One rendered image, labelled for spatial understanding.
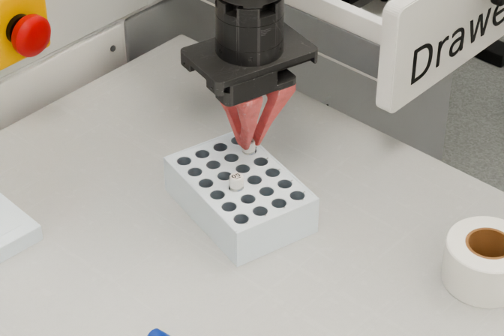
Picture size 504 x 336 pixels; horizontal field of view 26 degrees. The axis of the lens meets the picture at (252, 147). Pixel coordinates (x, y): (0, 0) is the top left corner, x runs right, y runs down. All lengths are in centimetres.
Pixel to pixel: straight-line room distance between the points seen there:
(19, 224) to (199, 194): 16
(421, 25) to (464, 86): 159
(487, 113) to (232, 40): 163
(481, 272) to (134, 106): 42
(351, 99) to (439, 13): 63
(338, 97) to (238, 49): 71
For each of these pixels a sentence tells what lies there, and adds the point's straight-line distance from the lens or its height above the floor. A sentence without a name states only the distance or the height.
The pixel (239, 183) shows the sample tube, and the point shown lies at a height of 81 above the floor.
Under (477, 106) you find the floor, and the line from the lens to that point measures 250.
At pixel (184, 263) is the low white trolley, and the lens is 93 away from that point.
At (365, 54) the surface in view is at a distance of 101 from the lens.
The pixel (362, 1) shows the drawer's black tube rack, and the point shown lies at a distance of 108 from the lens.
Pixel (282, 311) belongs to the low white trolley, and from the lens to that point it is 89.
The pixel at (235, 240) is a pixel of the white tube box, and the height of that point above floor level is 79.
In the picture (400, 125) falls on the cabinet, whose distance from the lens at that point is 179.
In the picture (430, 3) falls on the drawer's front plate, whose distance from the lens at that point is 99.
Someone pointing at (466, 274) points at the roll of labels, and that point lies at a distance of 89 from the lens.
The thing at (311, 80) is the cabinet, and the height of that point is 56.
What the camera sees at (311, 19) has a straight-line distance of 104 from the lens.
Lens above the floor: 139
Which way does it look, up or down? 37 degrees down
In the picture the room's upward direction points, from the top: straight up
